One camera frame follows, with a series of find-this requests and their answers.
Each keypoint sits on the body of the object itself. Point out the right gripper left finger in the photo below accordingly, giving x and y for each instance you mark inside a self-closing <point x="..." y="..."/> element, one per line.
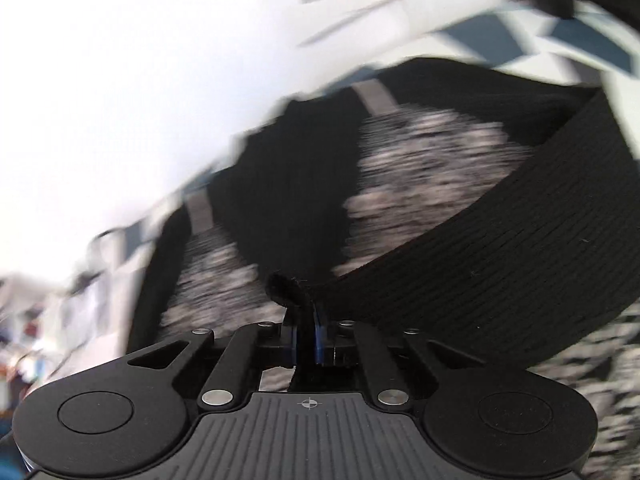
<point x="288" y="334"/>

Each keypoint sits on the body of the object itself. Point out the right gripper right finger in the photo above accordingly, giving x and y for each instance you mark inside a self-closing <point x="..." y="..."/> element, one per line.
<point x="321" y="330"/>

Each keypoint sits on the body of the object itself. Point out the black patterned knit sweater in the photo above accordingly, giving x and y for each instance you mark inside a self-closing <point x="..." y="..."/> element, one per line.
<point x="498" y="214"/>

